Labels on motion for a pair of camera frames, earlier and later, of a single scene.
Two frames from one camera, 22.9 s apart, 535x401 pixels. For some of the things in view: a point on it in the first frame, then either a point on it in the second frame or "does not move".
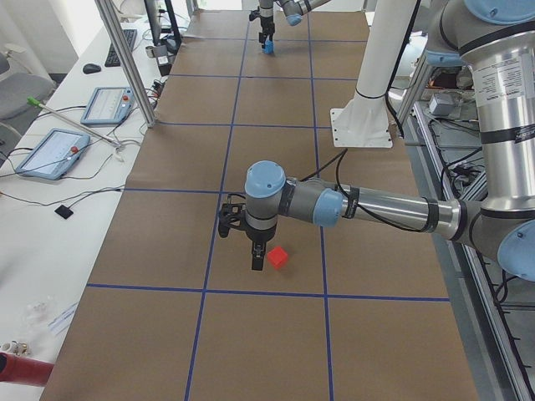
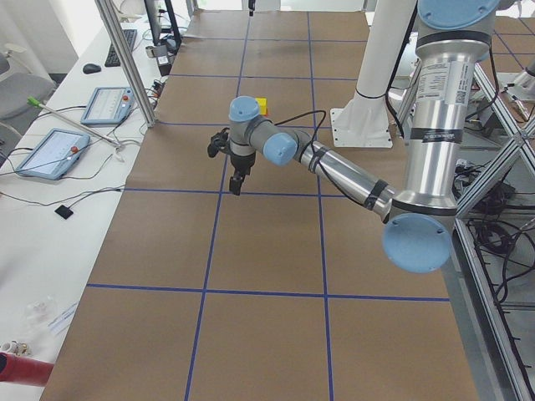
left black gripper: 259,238 → 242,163
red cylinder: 24,370 does not move
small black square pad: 63,211 does not move
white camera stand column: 364,120 does not move
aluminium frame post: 127,60 does not move
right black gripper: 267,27 → 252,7
